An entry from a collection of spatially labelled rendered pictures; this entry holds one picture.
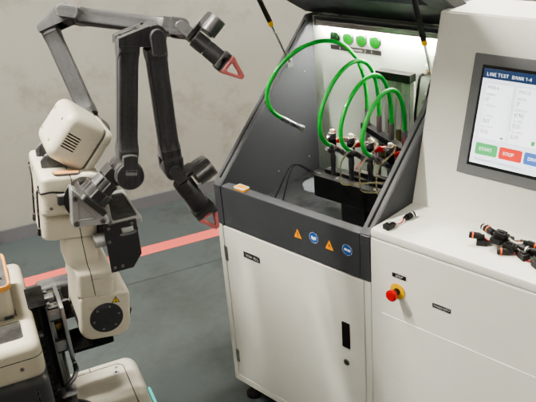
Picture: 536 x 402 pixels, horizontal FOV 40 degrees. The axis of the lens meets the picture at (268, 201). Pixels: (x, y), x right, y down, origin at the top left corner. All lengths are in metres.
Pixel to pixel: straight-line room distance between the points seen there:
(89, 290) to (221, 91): 2.62
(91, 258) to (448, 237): 1.08
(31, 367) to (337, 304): 0.96
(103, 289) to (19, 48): 2.31
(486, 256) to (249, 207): 0.87
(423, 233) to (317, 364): 0.73
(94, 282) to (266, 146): 0.85
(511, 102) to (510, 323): 0.61
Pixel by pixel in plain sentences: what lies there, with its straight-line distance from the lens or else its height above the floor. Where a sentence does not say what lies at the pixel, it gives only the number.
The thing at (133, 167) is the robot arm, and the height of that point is 1.26.
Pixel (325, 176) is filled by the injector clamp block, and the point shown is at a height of 0.98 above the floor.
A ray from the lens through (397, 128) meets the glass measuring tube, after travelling 2.65.
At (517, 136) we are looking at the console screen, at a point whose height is 1.24.
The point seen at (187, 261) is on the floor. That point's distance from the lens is 4.09.
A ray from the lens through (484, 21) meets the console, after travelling 2.20.
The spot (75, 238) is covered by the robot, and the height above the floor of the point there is 1.00.
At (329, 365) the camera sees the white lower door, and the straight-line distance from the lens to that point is 2.60.
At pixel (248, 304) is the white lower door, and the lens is 2.77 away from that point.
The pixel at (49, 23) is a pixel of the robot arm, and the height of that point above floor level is 1.56.
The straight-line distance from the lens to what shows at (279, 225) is 2.45.
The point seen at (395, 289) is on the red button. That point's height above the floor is 0.81.
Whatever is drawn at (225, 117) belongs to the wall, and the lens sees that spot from 4.77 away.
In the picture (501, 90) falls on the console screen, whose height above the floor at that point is 1.36.
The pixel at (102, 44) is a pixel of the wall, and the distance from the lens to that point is 4.45.
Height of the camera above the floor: 1.99
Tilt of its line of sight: 25 degrees down
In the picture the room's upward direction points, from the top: 5 degrees counter-clockwise
